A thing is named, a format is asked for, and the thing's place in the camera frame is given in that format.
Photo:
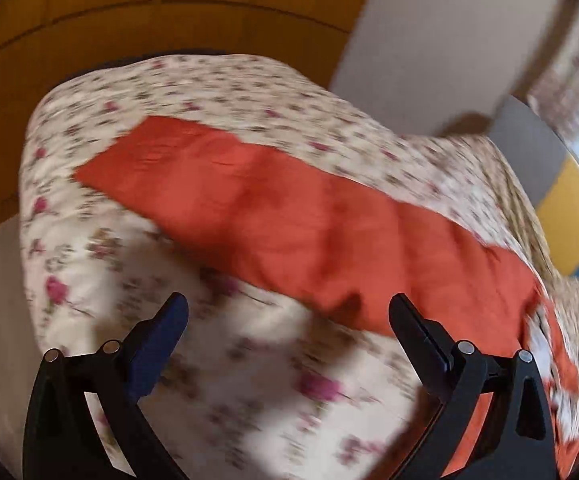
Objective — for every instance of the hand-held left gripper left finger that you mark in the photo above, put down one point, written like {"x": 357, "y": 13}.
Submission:
{"x": 162, "y": 340}

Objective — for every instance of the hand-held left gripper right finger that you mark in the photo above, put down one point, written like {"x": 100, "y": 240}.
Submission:
{"x": 422, "y": 340}

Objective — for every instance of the orange quilted jacket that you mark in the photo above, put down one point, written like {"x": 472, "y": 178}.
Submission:
{"x": 299, "y": 220}

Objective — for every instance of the floral bed quilt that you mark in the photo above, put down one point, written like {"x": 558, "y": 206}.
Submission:
{"x": 249, "y": 385}

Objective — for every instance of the grey yellow blue headboard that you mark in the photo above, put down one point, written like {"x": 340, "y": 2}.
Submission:
{"x": 564, "y": 210}

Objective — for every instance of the floral curtain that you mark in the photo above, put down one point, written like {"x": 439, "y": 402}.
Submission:
{"x": 572, "y": 75}

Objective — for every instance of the wooden wardrobe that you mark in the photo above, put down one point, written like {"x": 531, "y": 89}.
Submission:
{"x": 69, "y": 40}

